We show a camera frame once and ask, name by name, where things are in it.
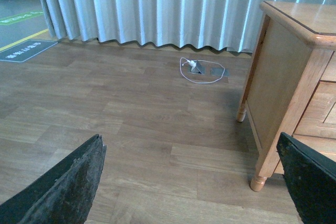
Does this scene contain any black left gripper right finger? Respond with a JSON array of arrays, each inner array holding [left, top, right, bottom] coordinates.
[[277, 132, 335, 223]]

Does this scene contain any closed metal floor plate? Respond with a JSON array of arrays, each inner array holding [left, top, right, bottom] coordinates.
[[210, 68, 230, 77]]

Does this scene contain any wooden drawer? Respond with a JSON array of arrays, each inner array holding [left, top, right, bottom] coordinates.
[[320, 51, 336, 82], [294, 81, 335, 139]]

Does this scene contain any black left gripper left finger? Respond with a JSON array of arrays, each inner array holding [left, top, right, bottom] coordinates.
[[1, 134, 107, 223]]

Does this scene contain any white plug charger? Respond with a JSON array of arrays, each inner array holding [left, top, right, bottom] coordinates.
[[187, 60, 197, 68]]

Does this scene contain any grey pleated curtain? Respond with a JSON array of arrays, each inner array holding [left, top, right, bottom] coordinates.
[[40, 0, 335, 52]]

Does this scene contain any wooden nightstand cabinet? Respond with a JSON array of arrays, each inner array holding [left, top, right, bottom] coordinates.
[[236, 1, 335, 191]]

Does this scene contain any grey floor sign sticker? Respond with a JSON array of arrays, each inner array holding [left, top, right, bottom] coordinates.
[[1, 39, 58, 63]]

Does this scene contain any open metal floor socket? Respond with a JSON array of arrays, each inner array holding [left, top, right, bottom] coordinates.
[[188, 61, 205, 74]]

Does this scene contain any white floor cable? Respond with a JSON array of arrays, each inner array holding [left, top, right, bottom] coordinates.
[[180, 57, 226, 85]]

